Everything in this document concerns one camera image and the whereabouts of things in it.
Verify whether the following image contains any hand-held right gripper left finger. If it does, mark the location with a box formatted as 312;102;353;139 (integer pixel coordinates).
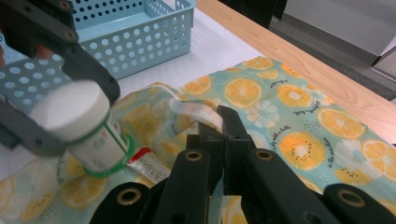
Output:
152;121;226;224

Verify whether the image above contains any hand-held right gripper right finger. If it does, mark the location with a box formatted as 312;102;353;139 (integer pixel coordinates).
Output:
217;105;340;224

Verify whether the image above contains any white and red ointment tube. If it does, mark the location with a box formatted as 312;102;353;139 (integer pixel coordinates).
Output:
127;147;172;185

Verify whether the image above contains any small white-capped bottle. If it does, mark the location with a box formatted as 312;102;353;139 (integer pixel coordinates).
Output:
29;79;135;179

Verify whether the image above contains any orange-slice print drawstring bag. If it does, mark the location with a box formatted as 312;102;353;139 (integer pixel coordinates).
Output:
0;55;396;224

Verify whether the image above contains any light blue plastic basket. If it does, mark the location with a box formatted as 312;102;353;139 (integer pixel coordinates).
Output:
0;0;197;115

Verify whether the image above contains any white table mat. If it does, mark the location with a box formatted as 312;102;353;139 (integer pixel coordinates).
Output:
0;6;264;181

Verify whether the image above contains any black curtain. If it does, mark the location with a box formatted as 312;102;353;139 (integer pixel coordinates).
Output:
218;0;289;30

